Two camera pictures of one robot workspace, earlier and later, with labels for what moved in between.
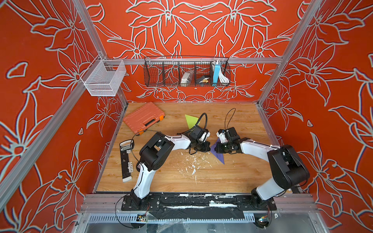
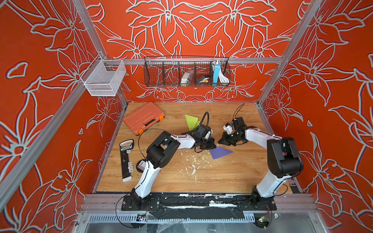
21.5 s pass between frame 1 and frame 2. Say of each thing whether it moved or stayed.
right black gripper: moved
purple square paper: moved
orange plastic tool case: stayed
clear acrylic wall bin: stayed
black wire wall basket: stayed
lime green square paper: stayed
